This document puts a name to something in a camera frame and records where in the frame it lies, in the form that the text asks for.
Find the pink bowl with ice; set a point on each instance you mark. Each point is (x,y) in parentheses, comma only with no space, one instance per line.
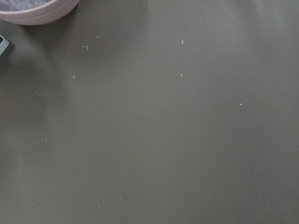
(47,13)

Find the white wire cup rack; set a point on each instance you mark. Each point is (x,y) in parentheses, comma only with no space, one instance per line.
(4,43)

